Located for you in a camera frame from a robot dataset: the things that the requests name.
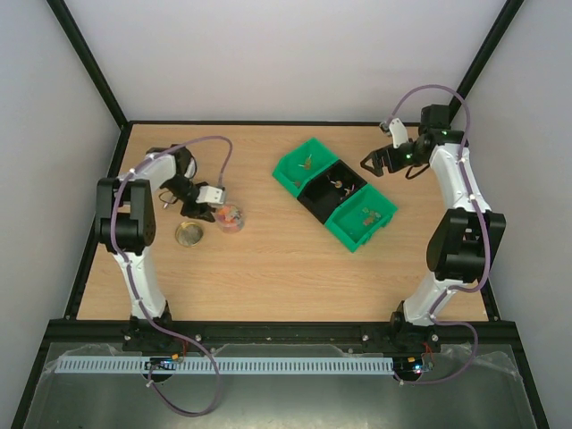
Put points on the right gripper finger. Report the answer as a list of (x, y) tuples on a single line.
[(376, 169), (374, 158)]

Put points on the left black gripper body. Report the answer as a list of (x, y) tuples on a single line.
[(189, 210)]

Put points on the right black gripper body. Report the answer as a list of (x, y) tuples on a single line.
[(385, 157)]

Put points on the silver metal scoop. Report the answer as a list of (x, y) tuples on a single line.
[(167, 199)]

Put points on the gold jar lid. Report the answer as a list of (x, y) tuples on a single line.
[(188, 234)]

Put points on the black bin with swirl lollipops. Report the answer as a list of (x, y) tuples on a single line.
[(329, 190)]

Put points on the green bin with gummy candies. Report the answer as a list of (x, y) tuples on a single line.
[(357, 219)]

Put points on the green bin with square lollipops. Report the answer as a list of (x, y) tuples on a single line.
[(297, 168)]

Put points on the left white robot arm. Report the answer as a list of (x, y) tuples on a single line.
[(126, 224)]

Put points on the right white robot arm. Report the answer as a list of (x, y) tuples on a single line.
[(460, 254)]

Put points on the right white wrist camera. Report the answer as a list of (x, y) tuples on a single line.
[(395, 129)]

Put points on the black aluminium frame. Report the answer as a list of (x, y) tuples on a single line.
[(96, 309)]

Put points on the white slotted cable duct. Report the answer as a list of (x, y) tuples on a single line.
[(226, 365)]

